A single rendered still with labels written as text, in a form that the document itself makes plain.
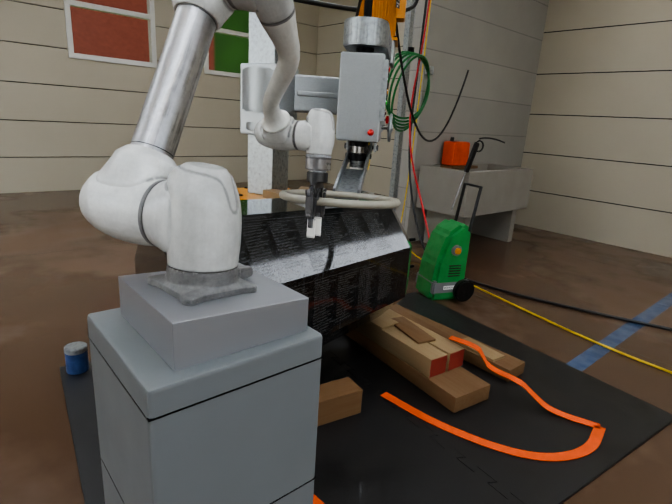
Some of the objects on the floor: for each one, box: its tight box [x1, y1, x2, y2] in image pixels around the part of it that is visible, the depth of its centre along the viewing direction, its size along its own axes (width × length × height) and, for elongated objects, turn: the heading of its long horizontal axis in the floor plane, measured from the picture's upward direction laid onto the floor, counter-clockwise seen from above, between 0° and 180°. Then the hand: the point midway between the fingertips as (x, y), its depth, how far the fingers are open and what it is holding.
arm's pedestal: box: [87, 308, 324, 504], centre depth 118 cm, size 50×50×80 cm
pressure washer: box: [416, 182, 483, 302], centre depth 350 cm, size 35×35×87 cm
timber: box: [317, 377, 363, 427], centre depth 202 cm, size 30×12×12 cm, turn 109°
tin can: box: [64, 341, 89, 375], centre depth 225 cm, size 10×10×13 cm
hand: (314, 227), depth 167 cm, fingers closed on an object, 4 cm apart
